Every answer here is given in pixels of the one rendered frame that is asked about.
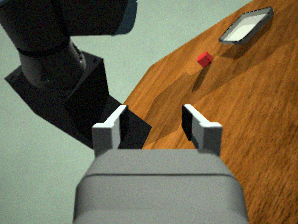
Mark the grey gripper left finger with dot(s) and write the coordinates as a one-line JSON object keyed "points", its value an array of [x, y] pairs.
{"points": [[109, 134]]}

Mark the red block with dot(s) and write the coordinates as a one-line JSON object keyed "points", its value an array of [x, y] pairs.
{"points": [[205, 59]]}

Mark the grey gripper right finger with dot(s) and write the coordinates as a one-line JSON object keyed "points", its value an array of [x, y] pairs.
{"points": [[202, 133]]}

